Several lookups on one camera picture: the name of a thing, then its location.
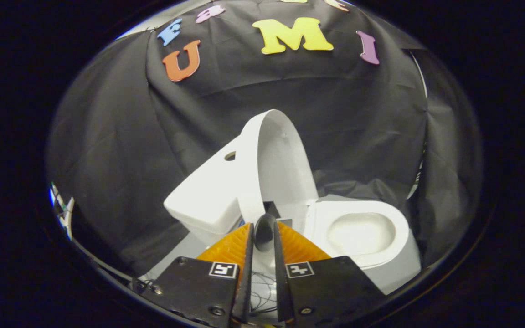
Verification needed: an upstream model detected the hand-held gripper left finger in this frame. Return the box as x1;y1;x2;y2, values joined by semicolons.
130;222;255;328

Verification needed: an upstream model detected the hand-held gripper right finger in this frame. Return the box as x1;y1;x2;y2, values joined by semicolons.
272;222;387;325

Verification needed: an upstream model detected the white toilet lid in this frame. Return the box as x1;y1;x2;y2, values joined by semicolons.
236;109;320;275

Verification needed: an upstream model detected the black backdrop cloth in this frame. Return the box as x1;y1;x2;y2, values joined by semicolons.
46;0;485;277

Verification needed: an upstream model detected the thin black cable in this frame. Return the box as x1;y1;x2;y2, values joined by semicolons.
248;271;280;316

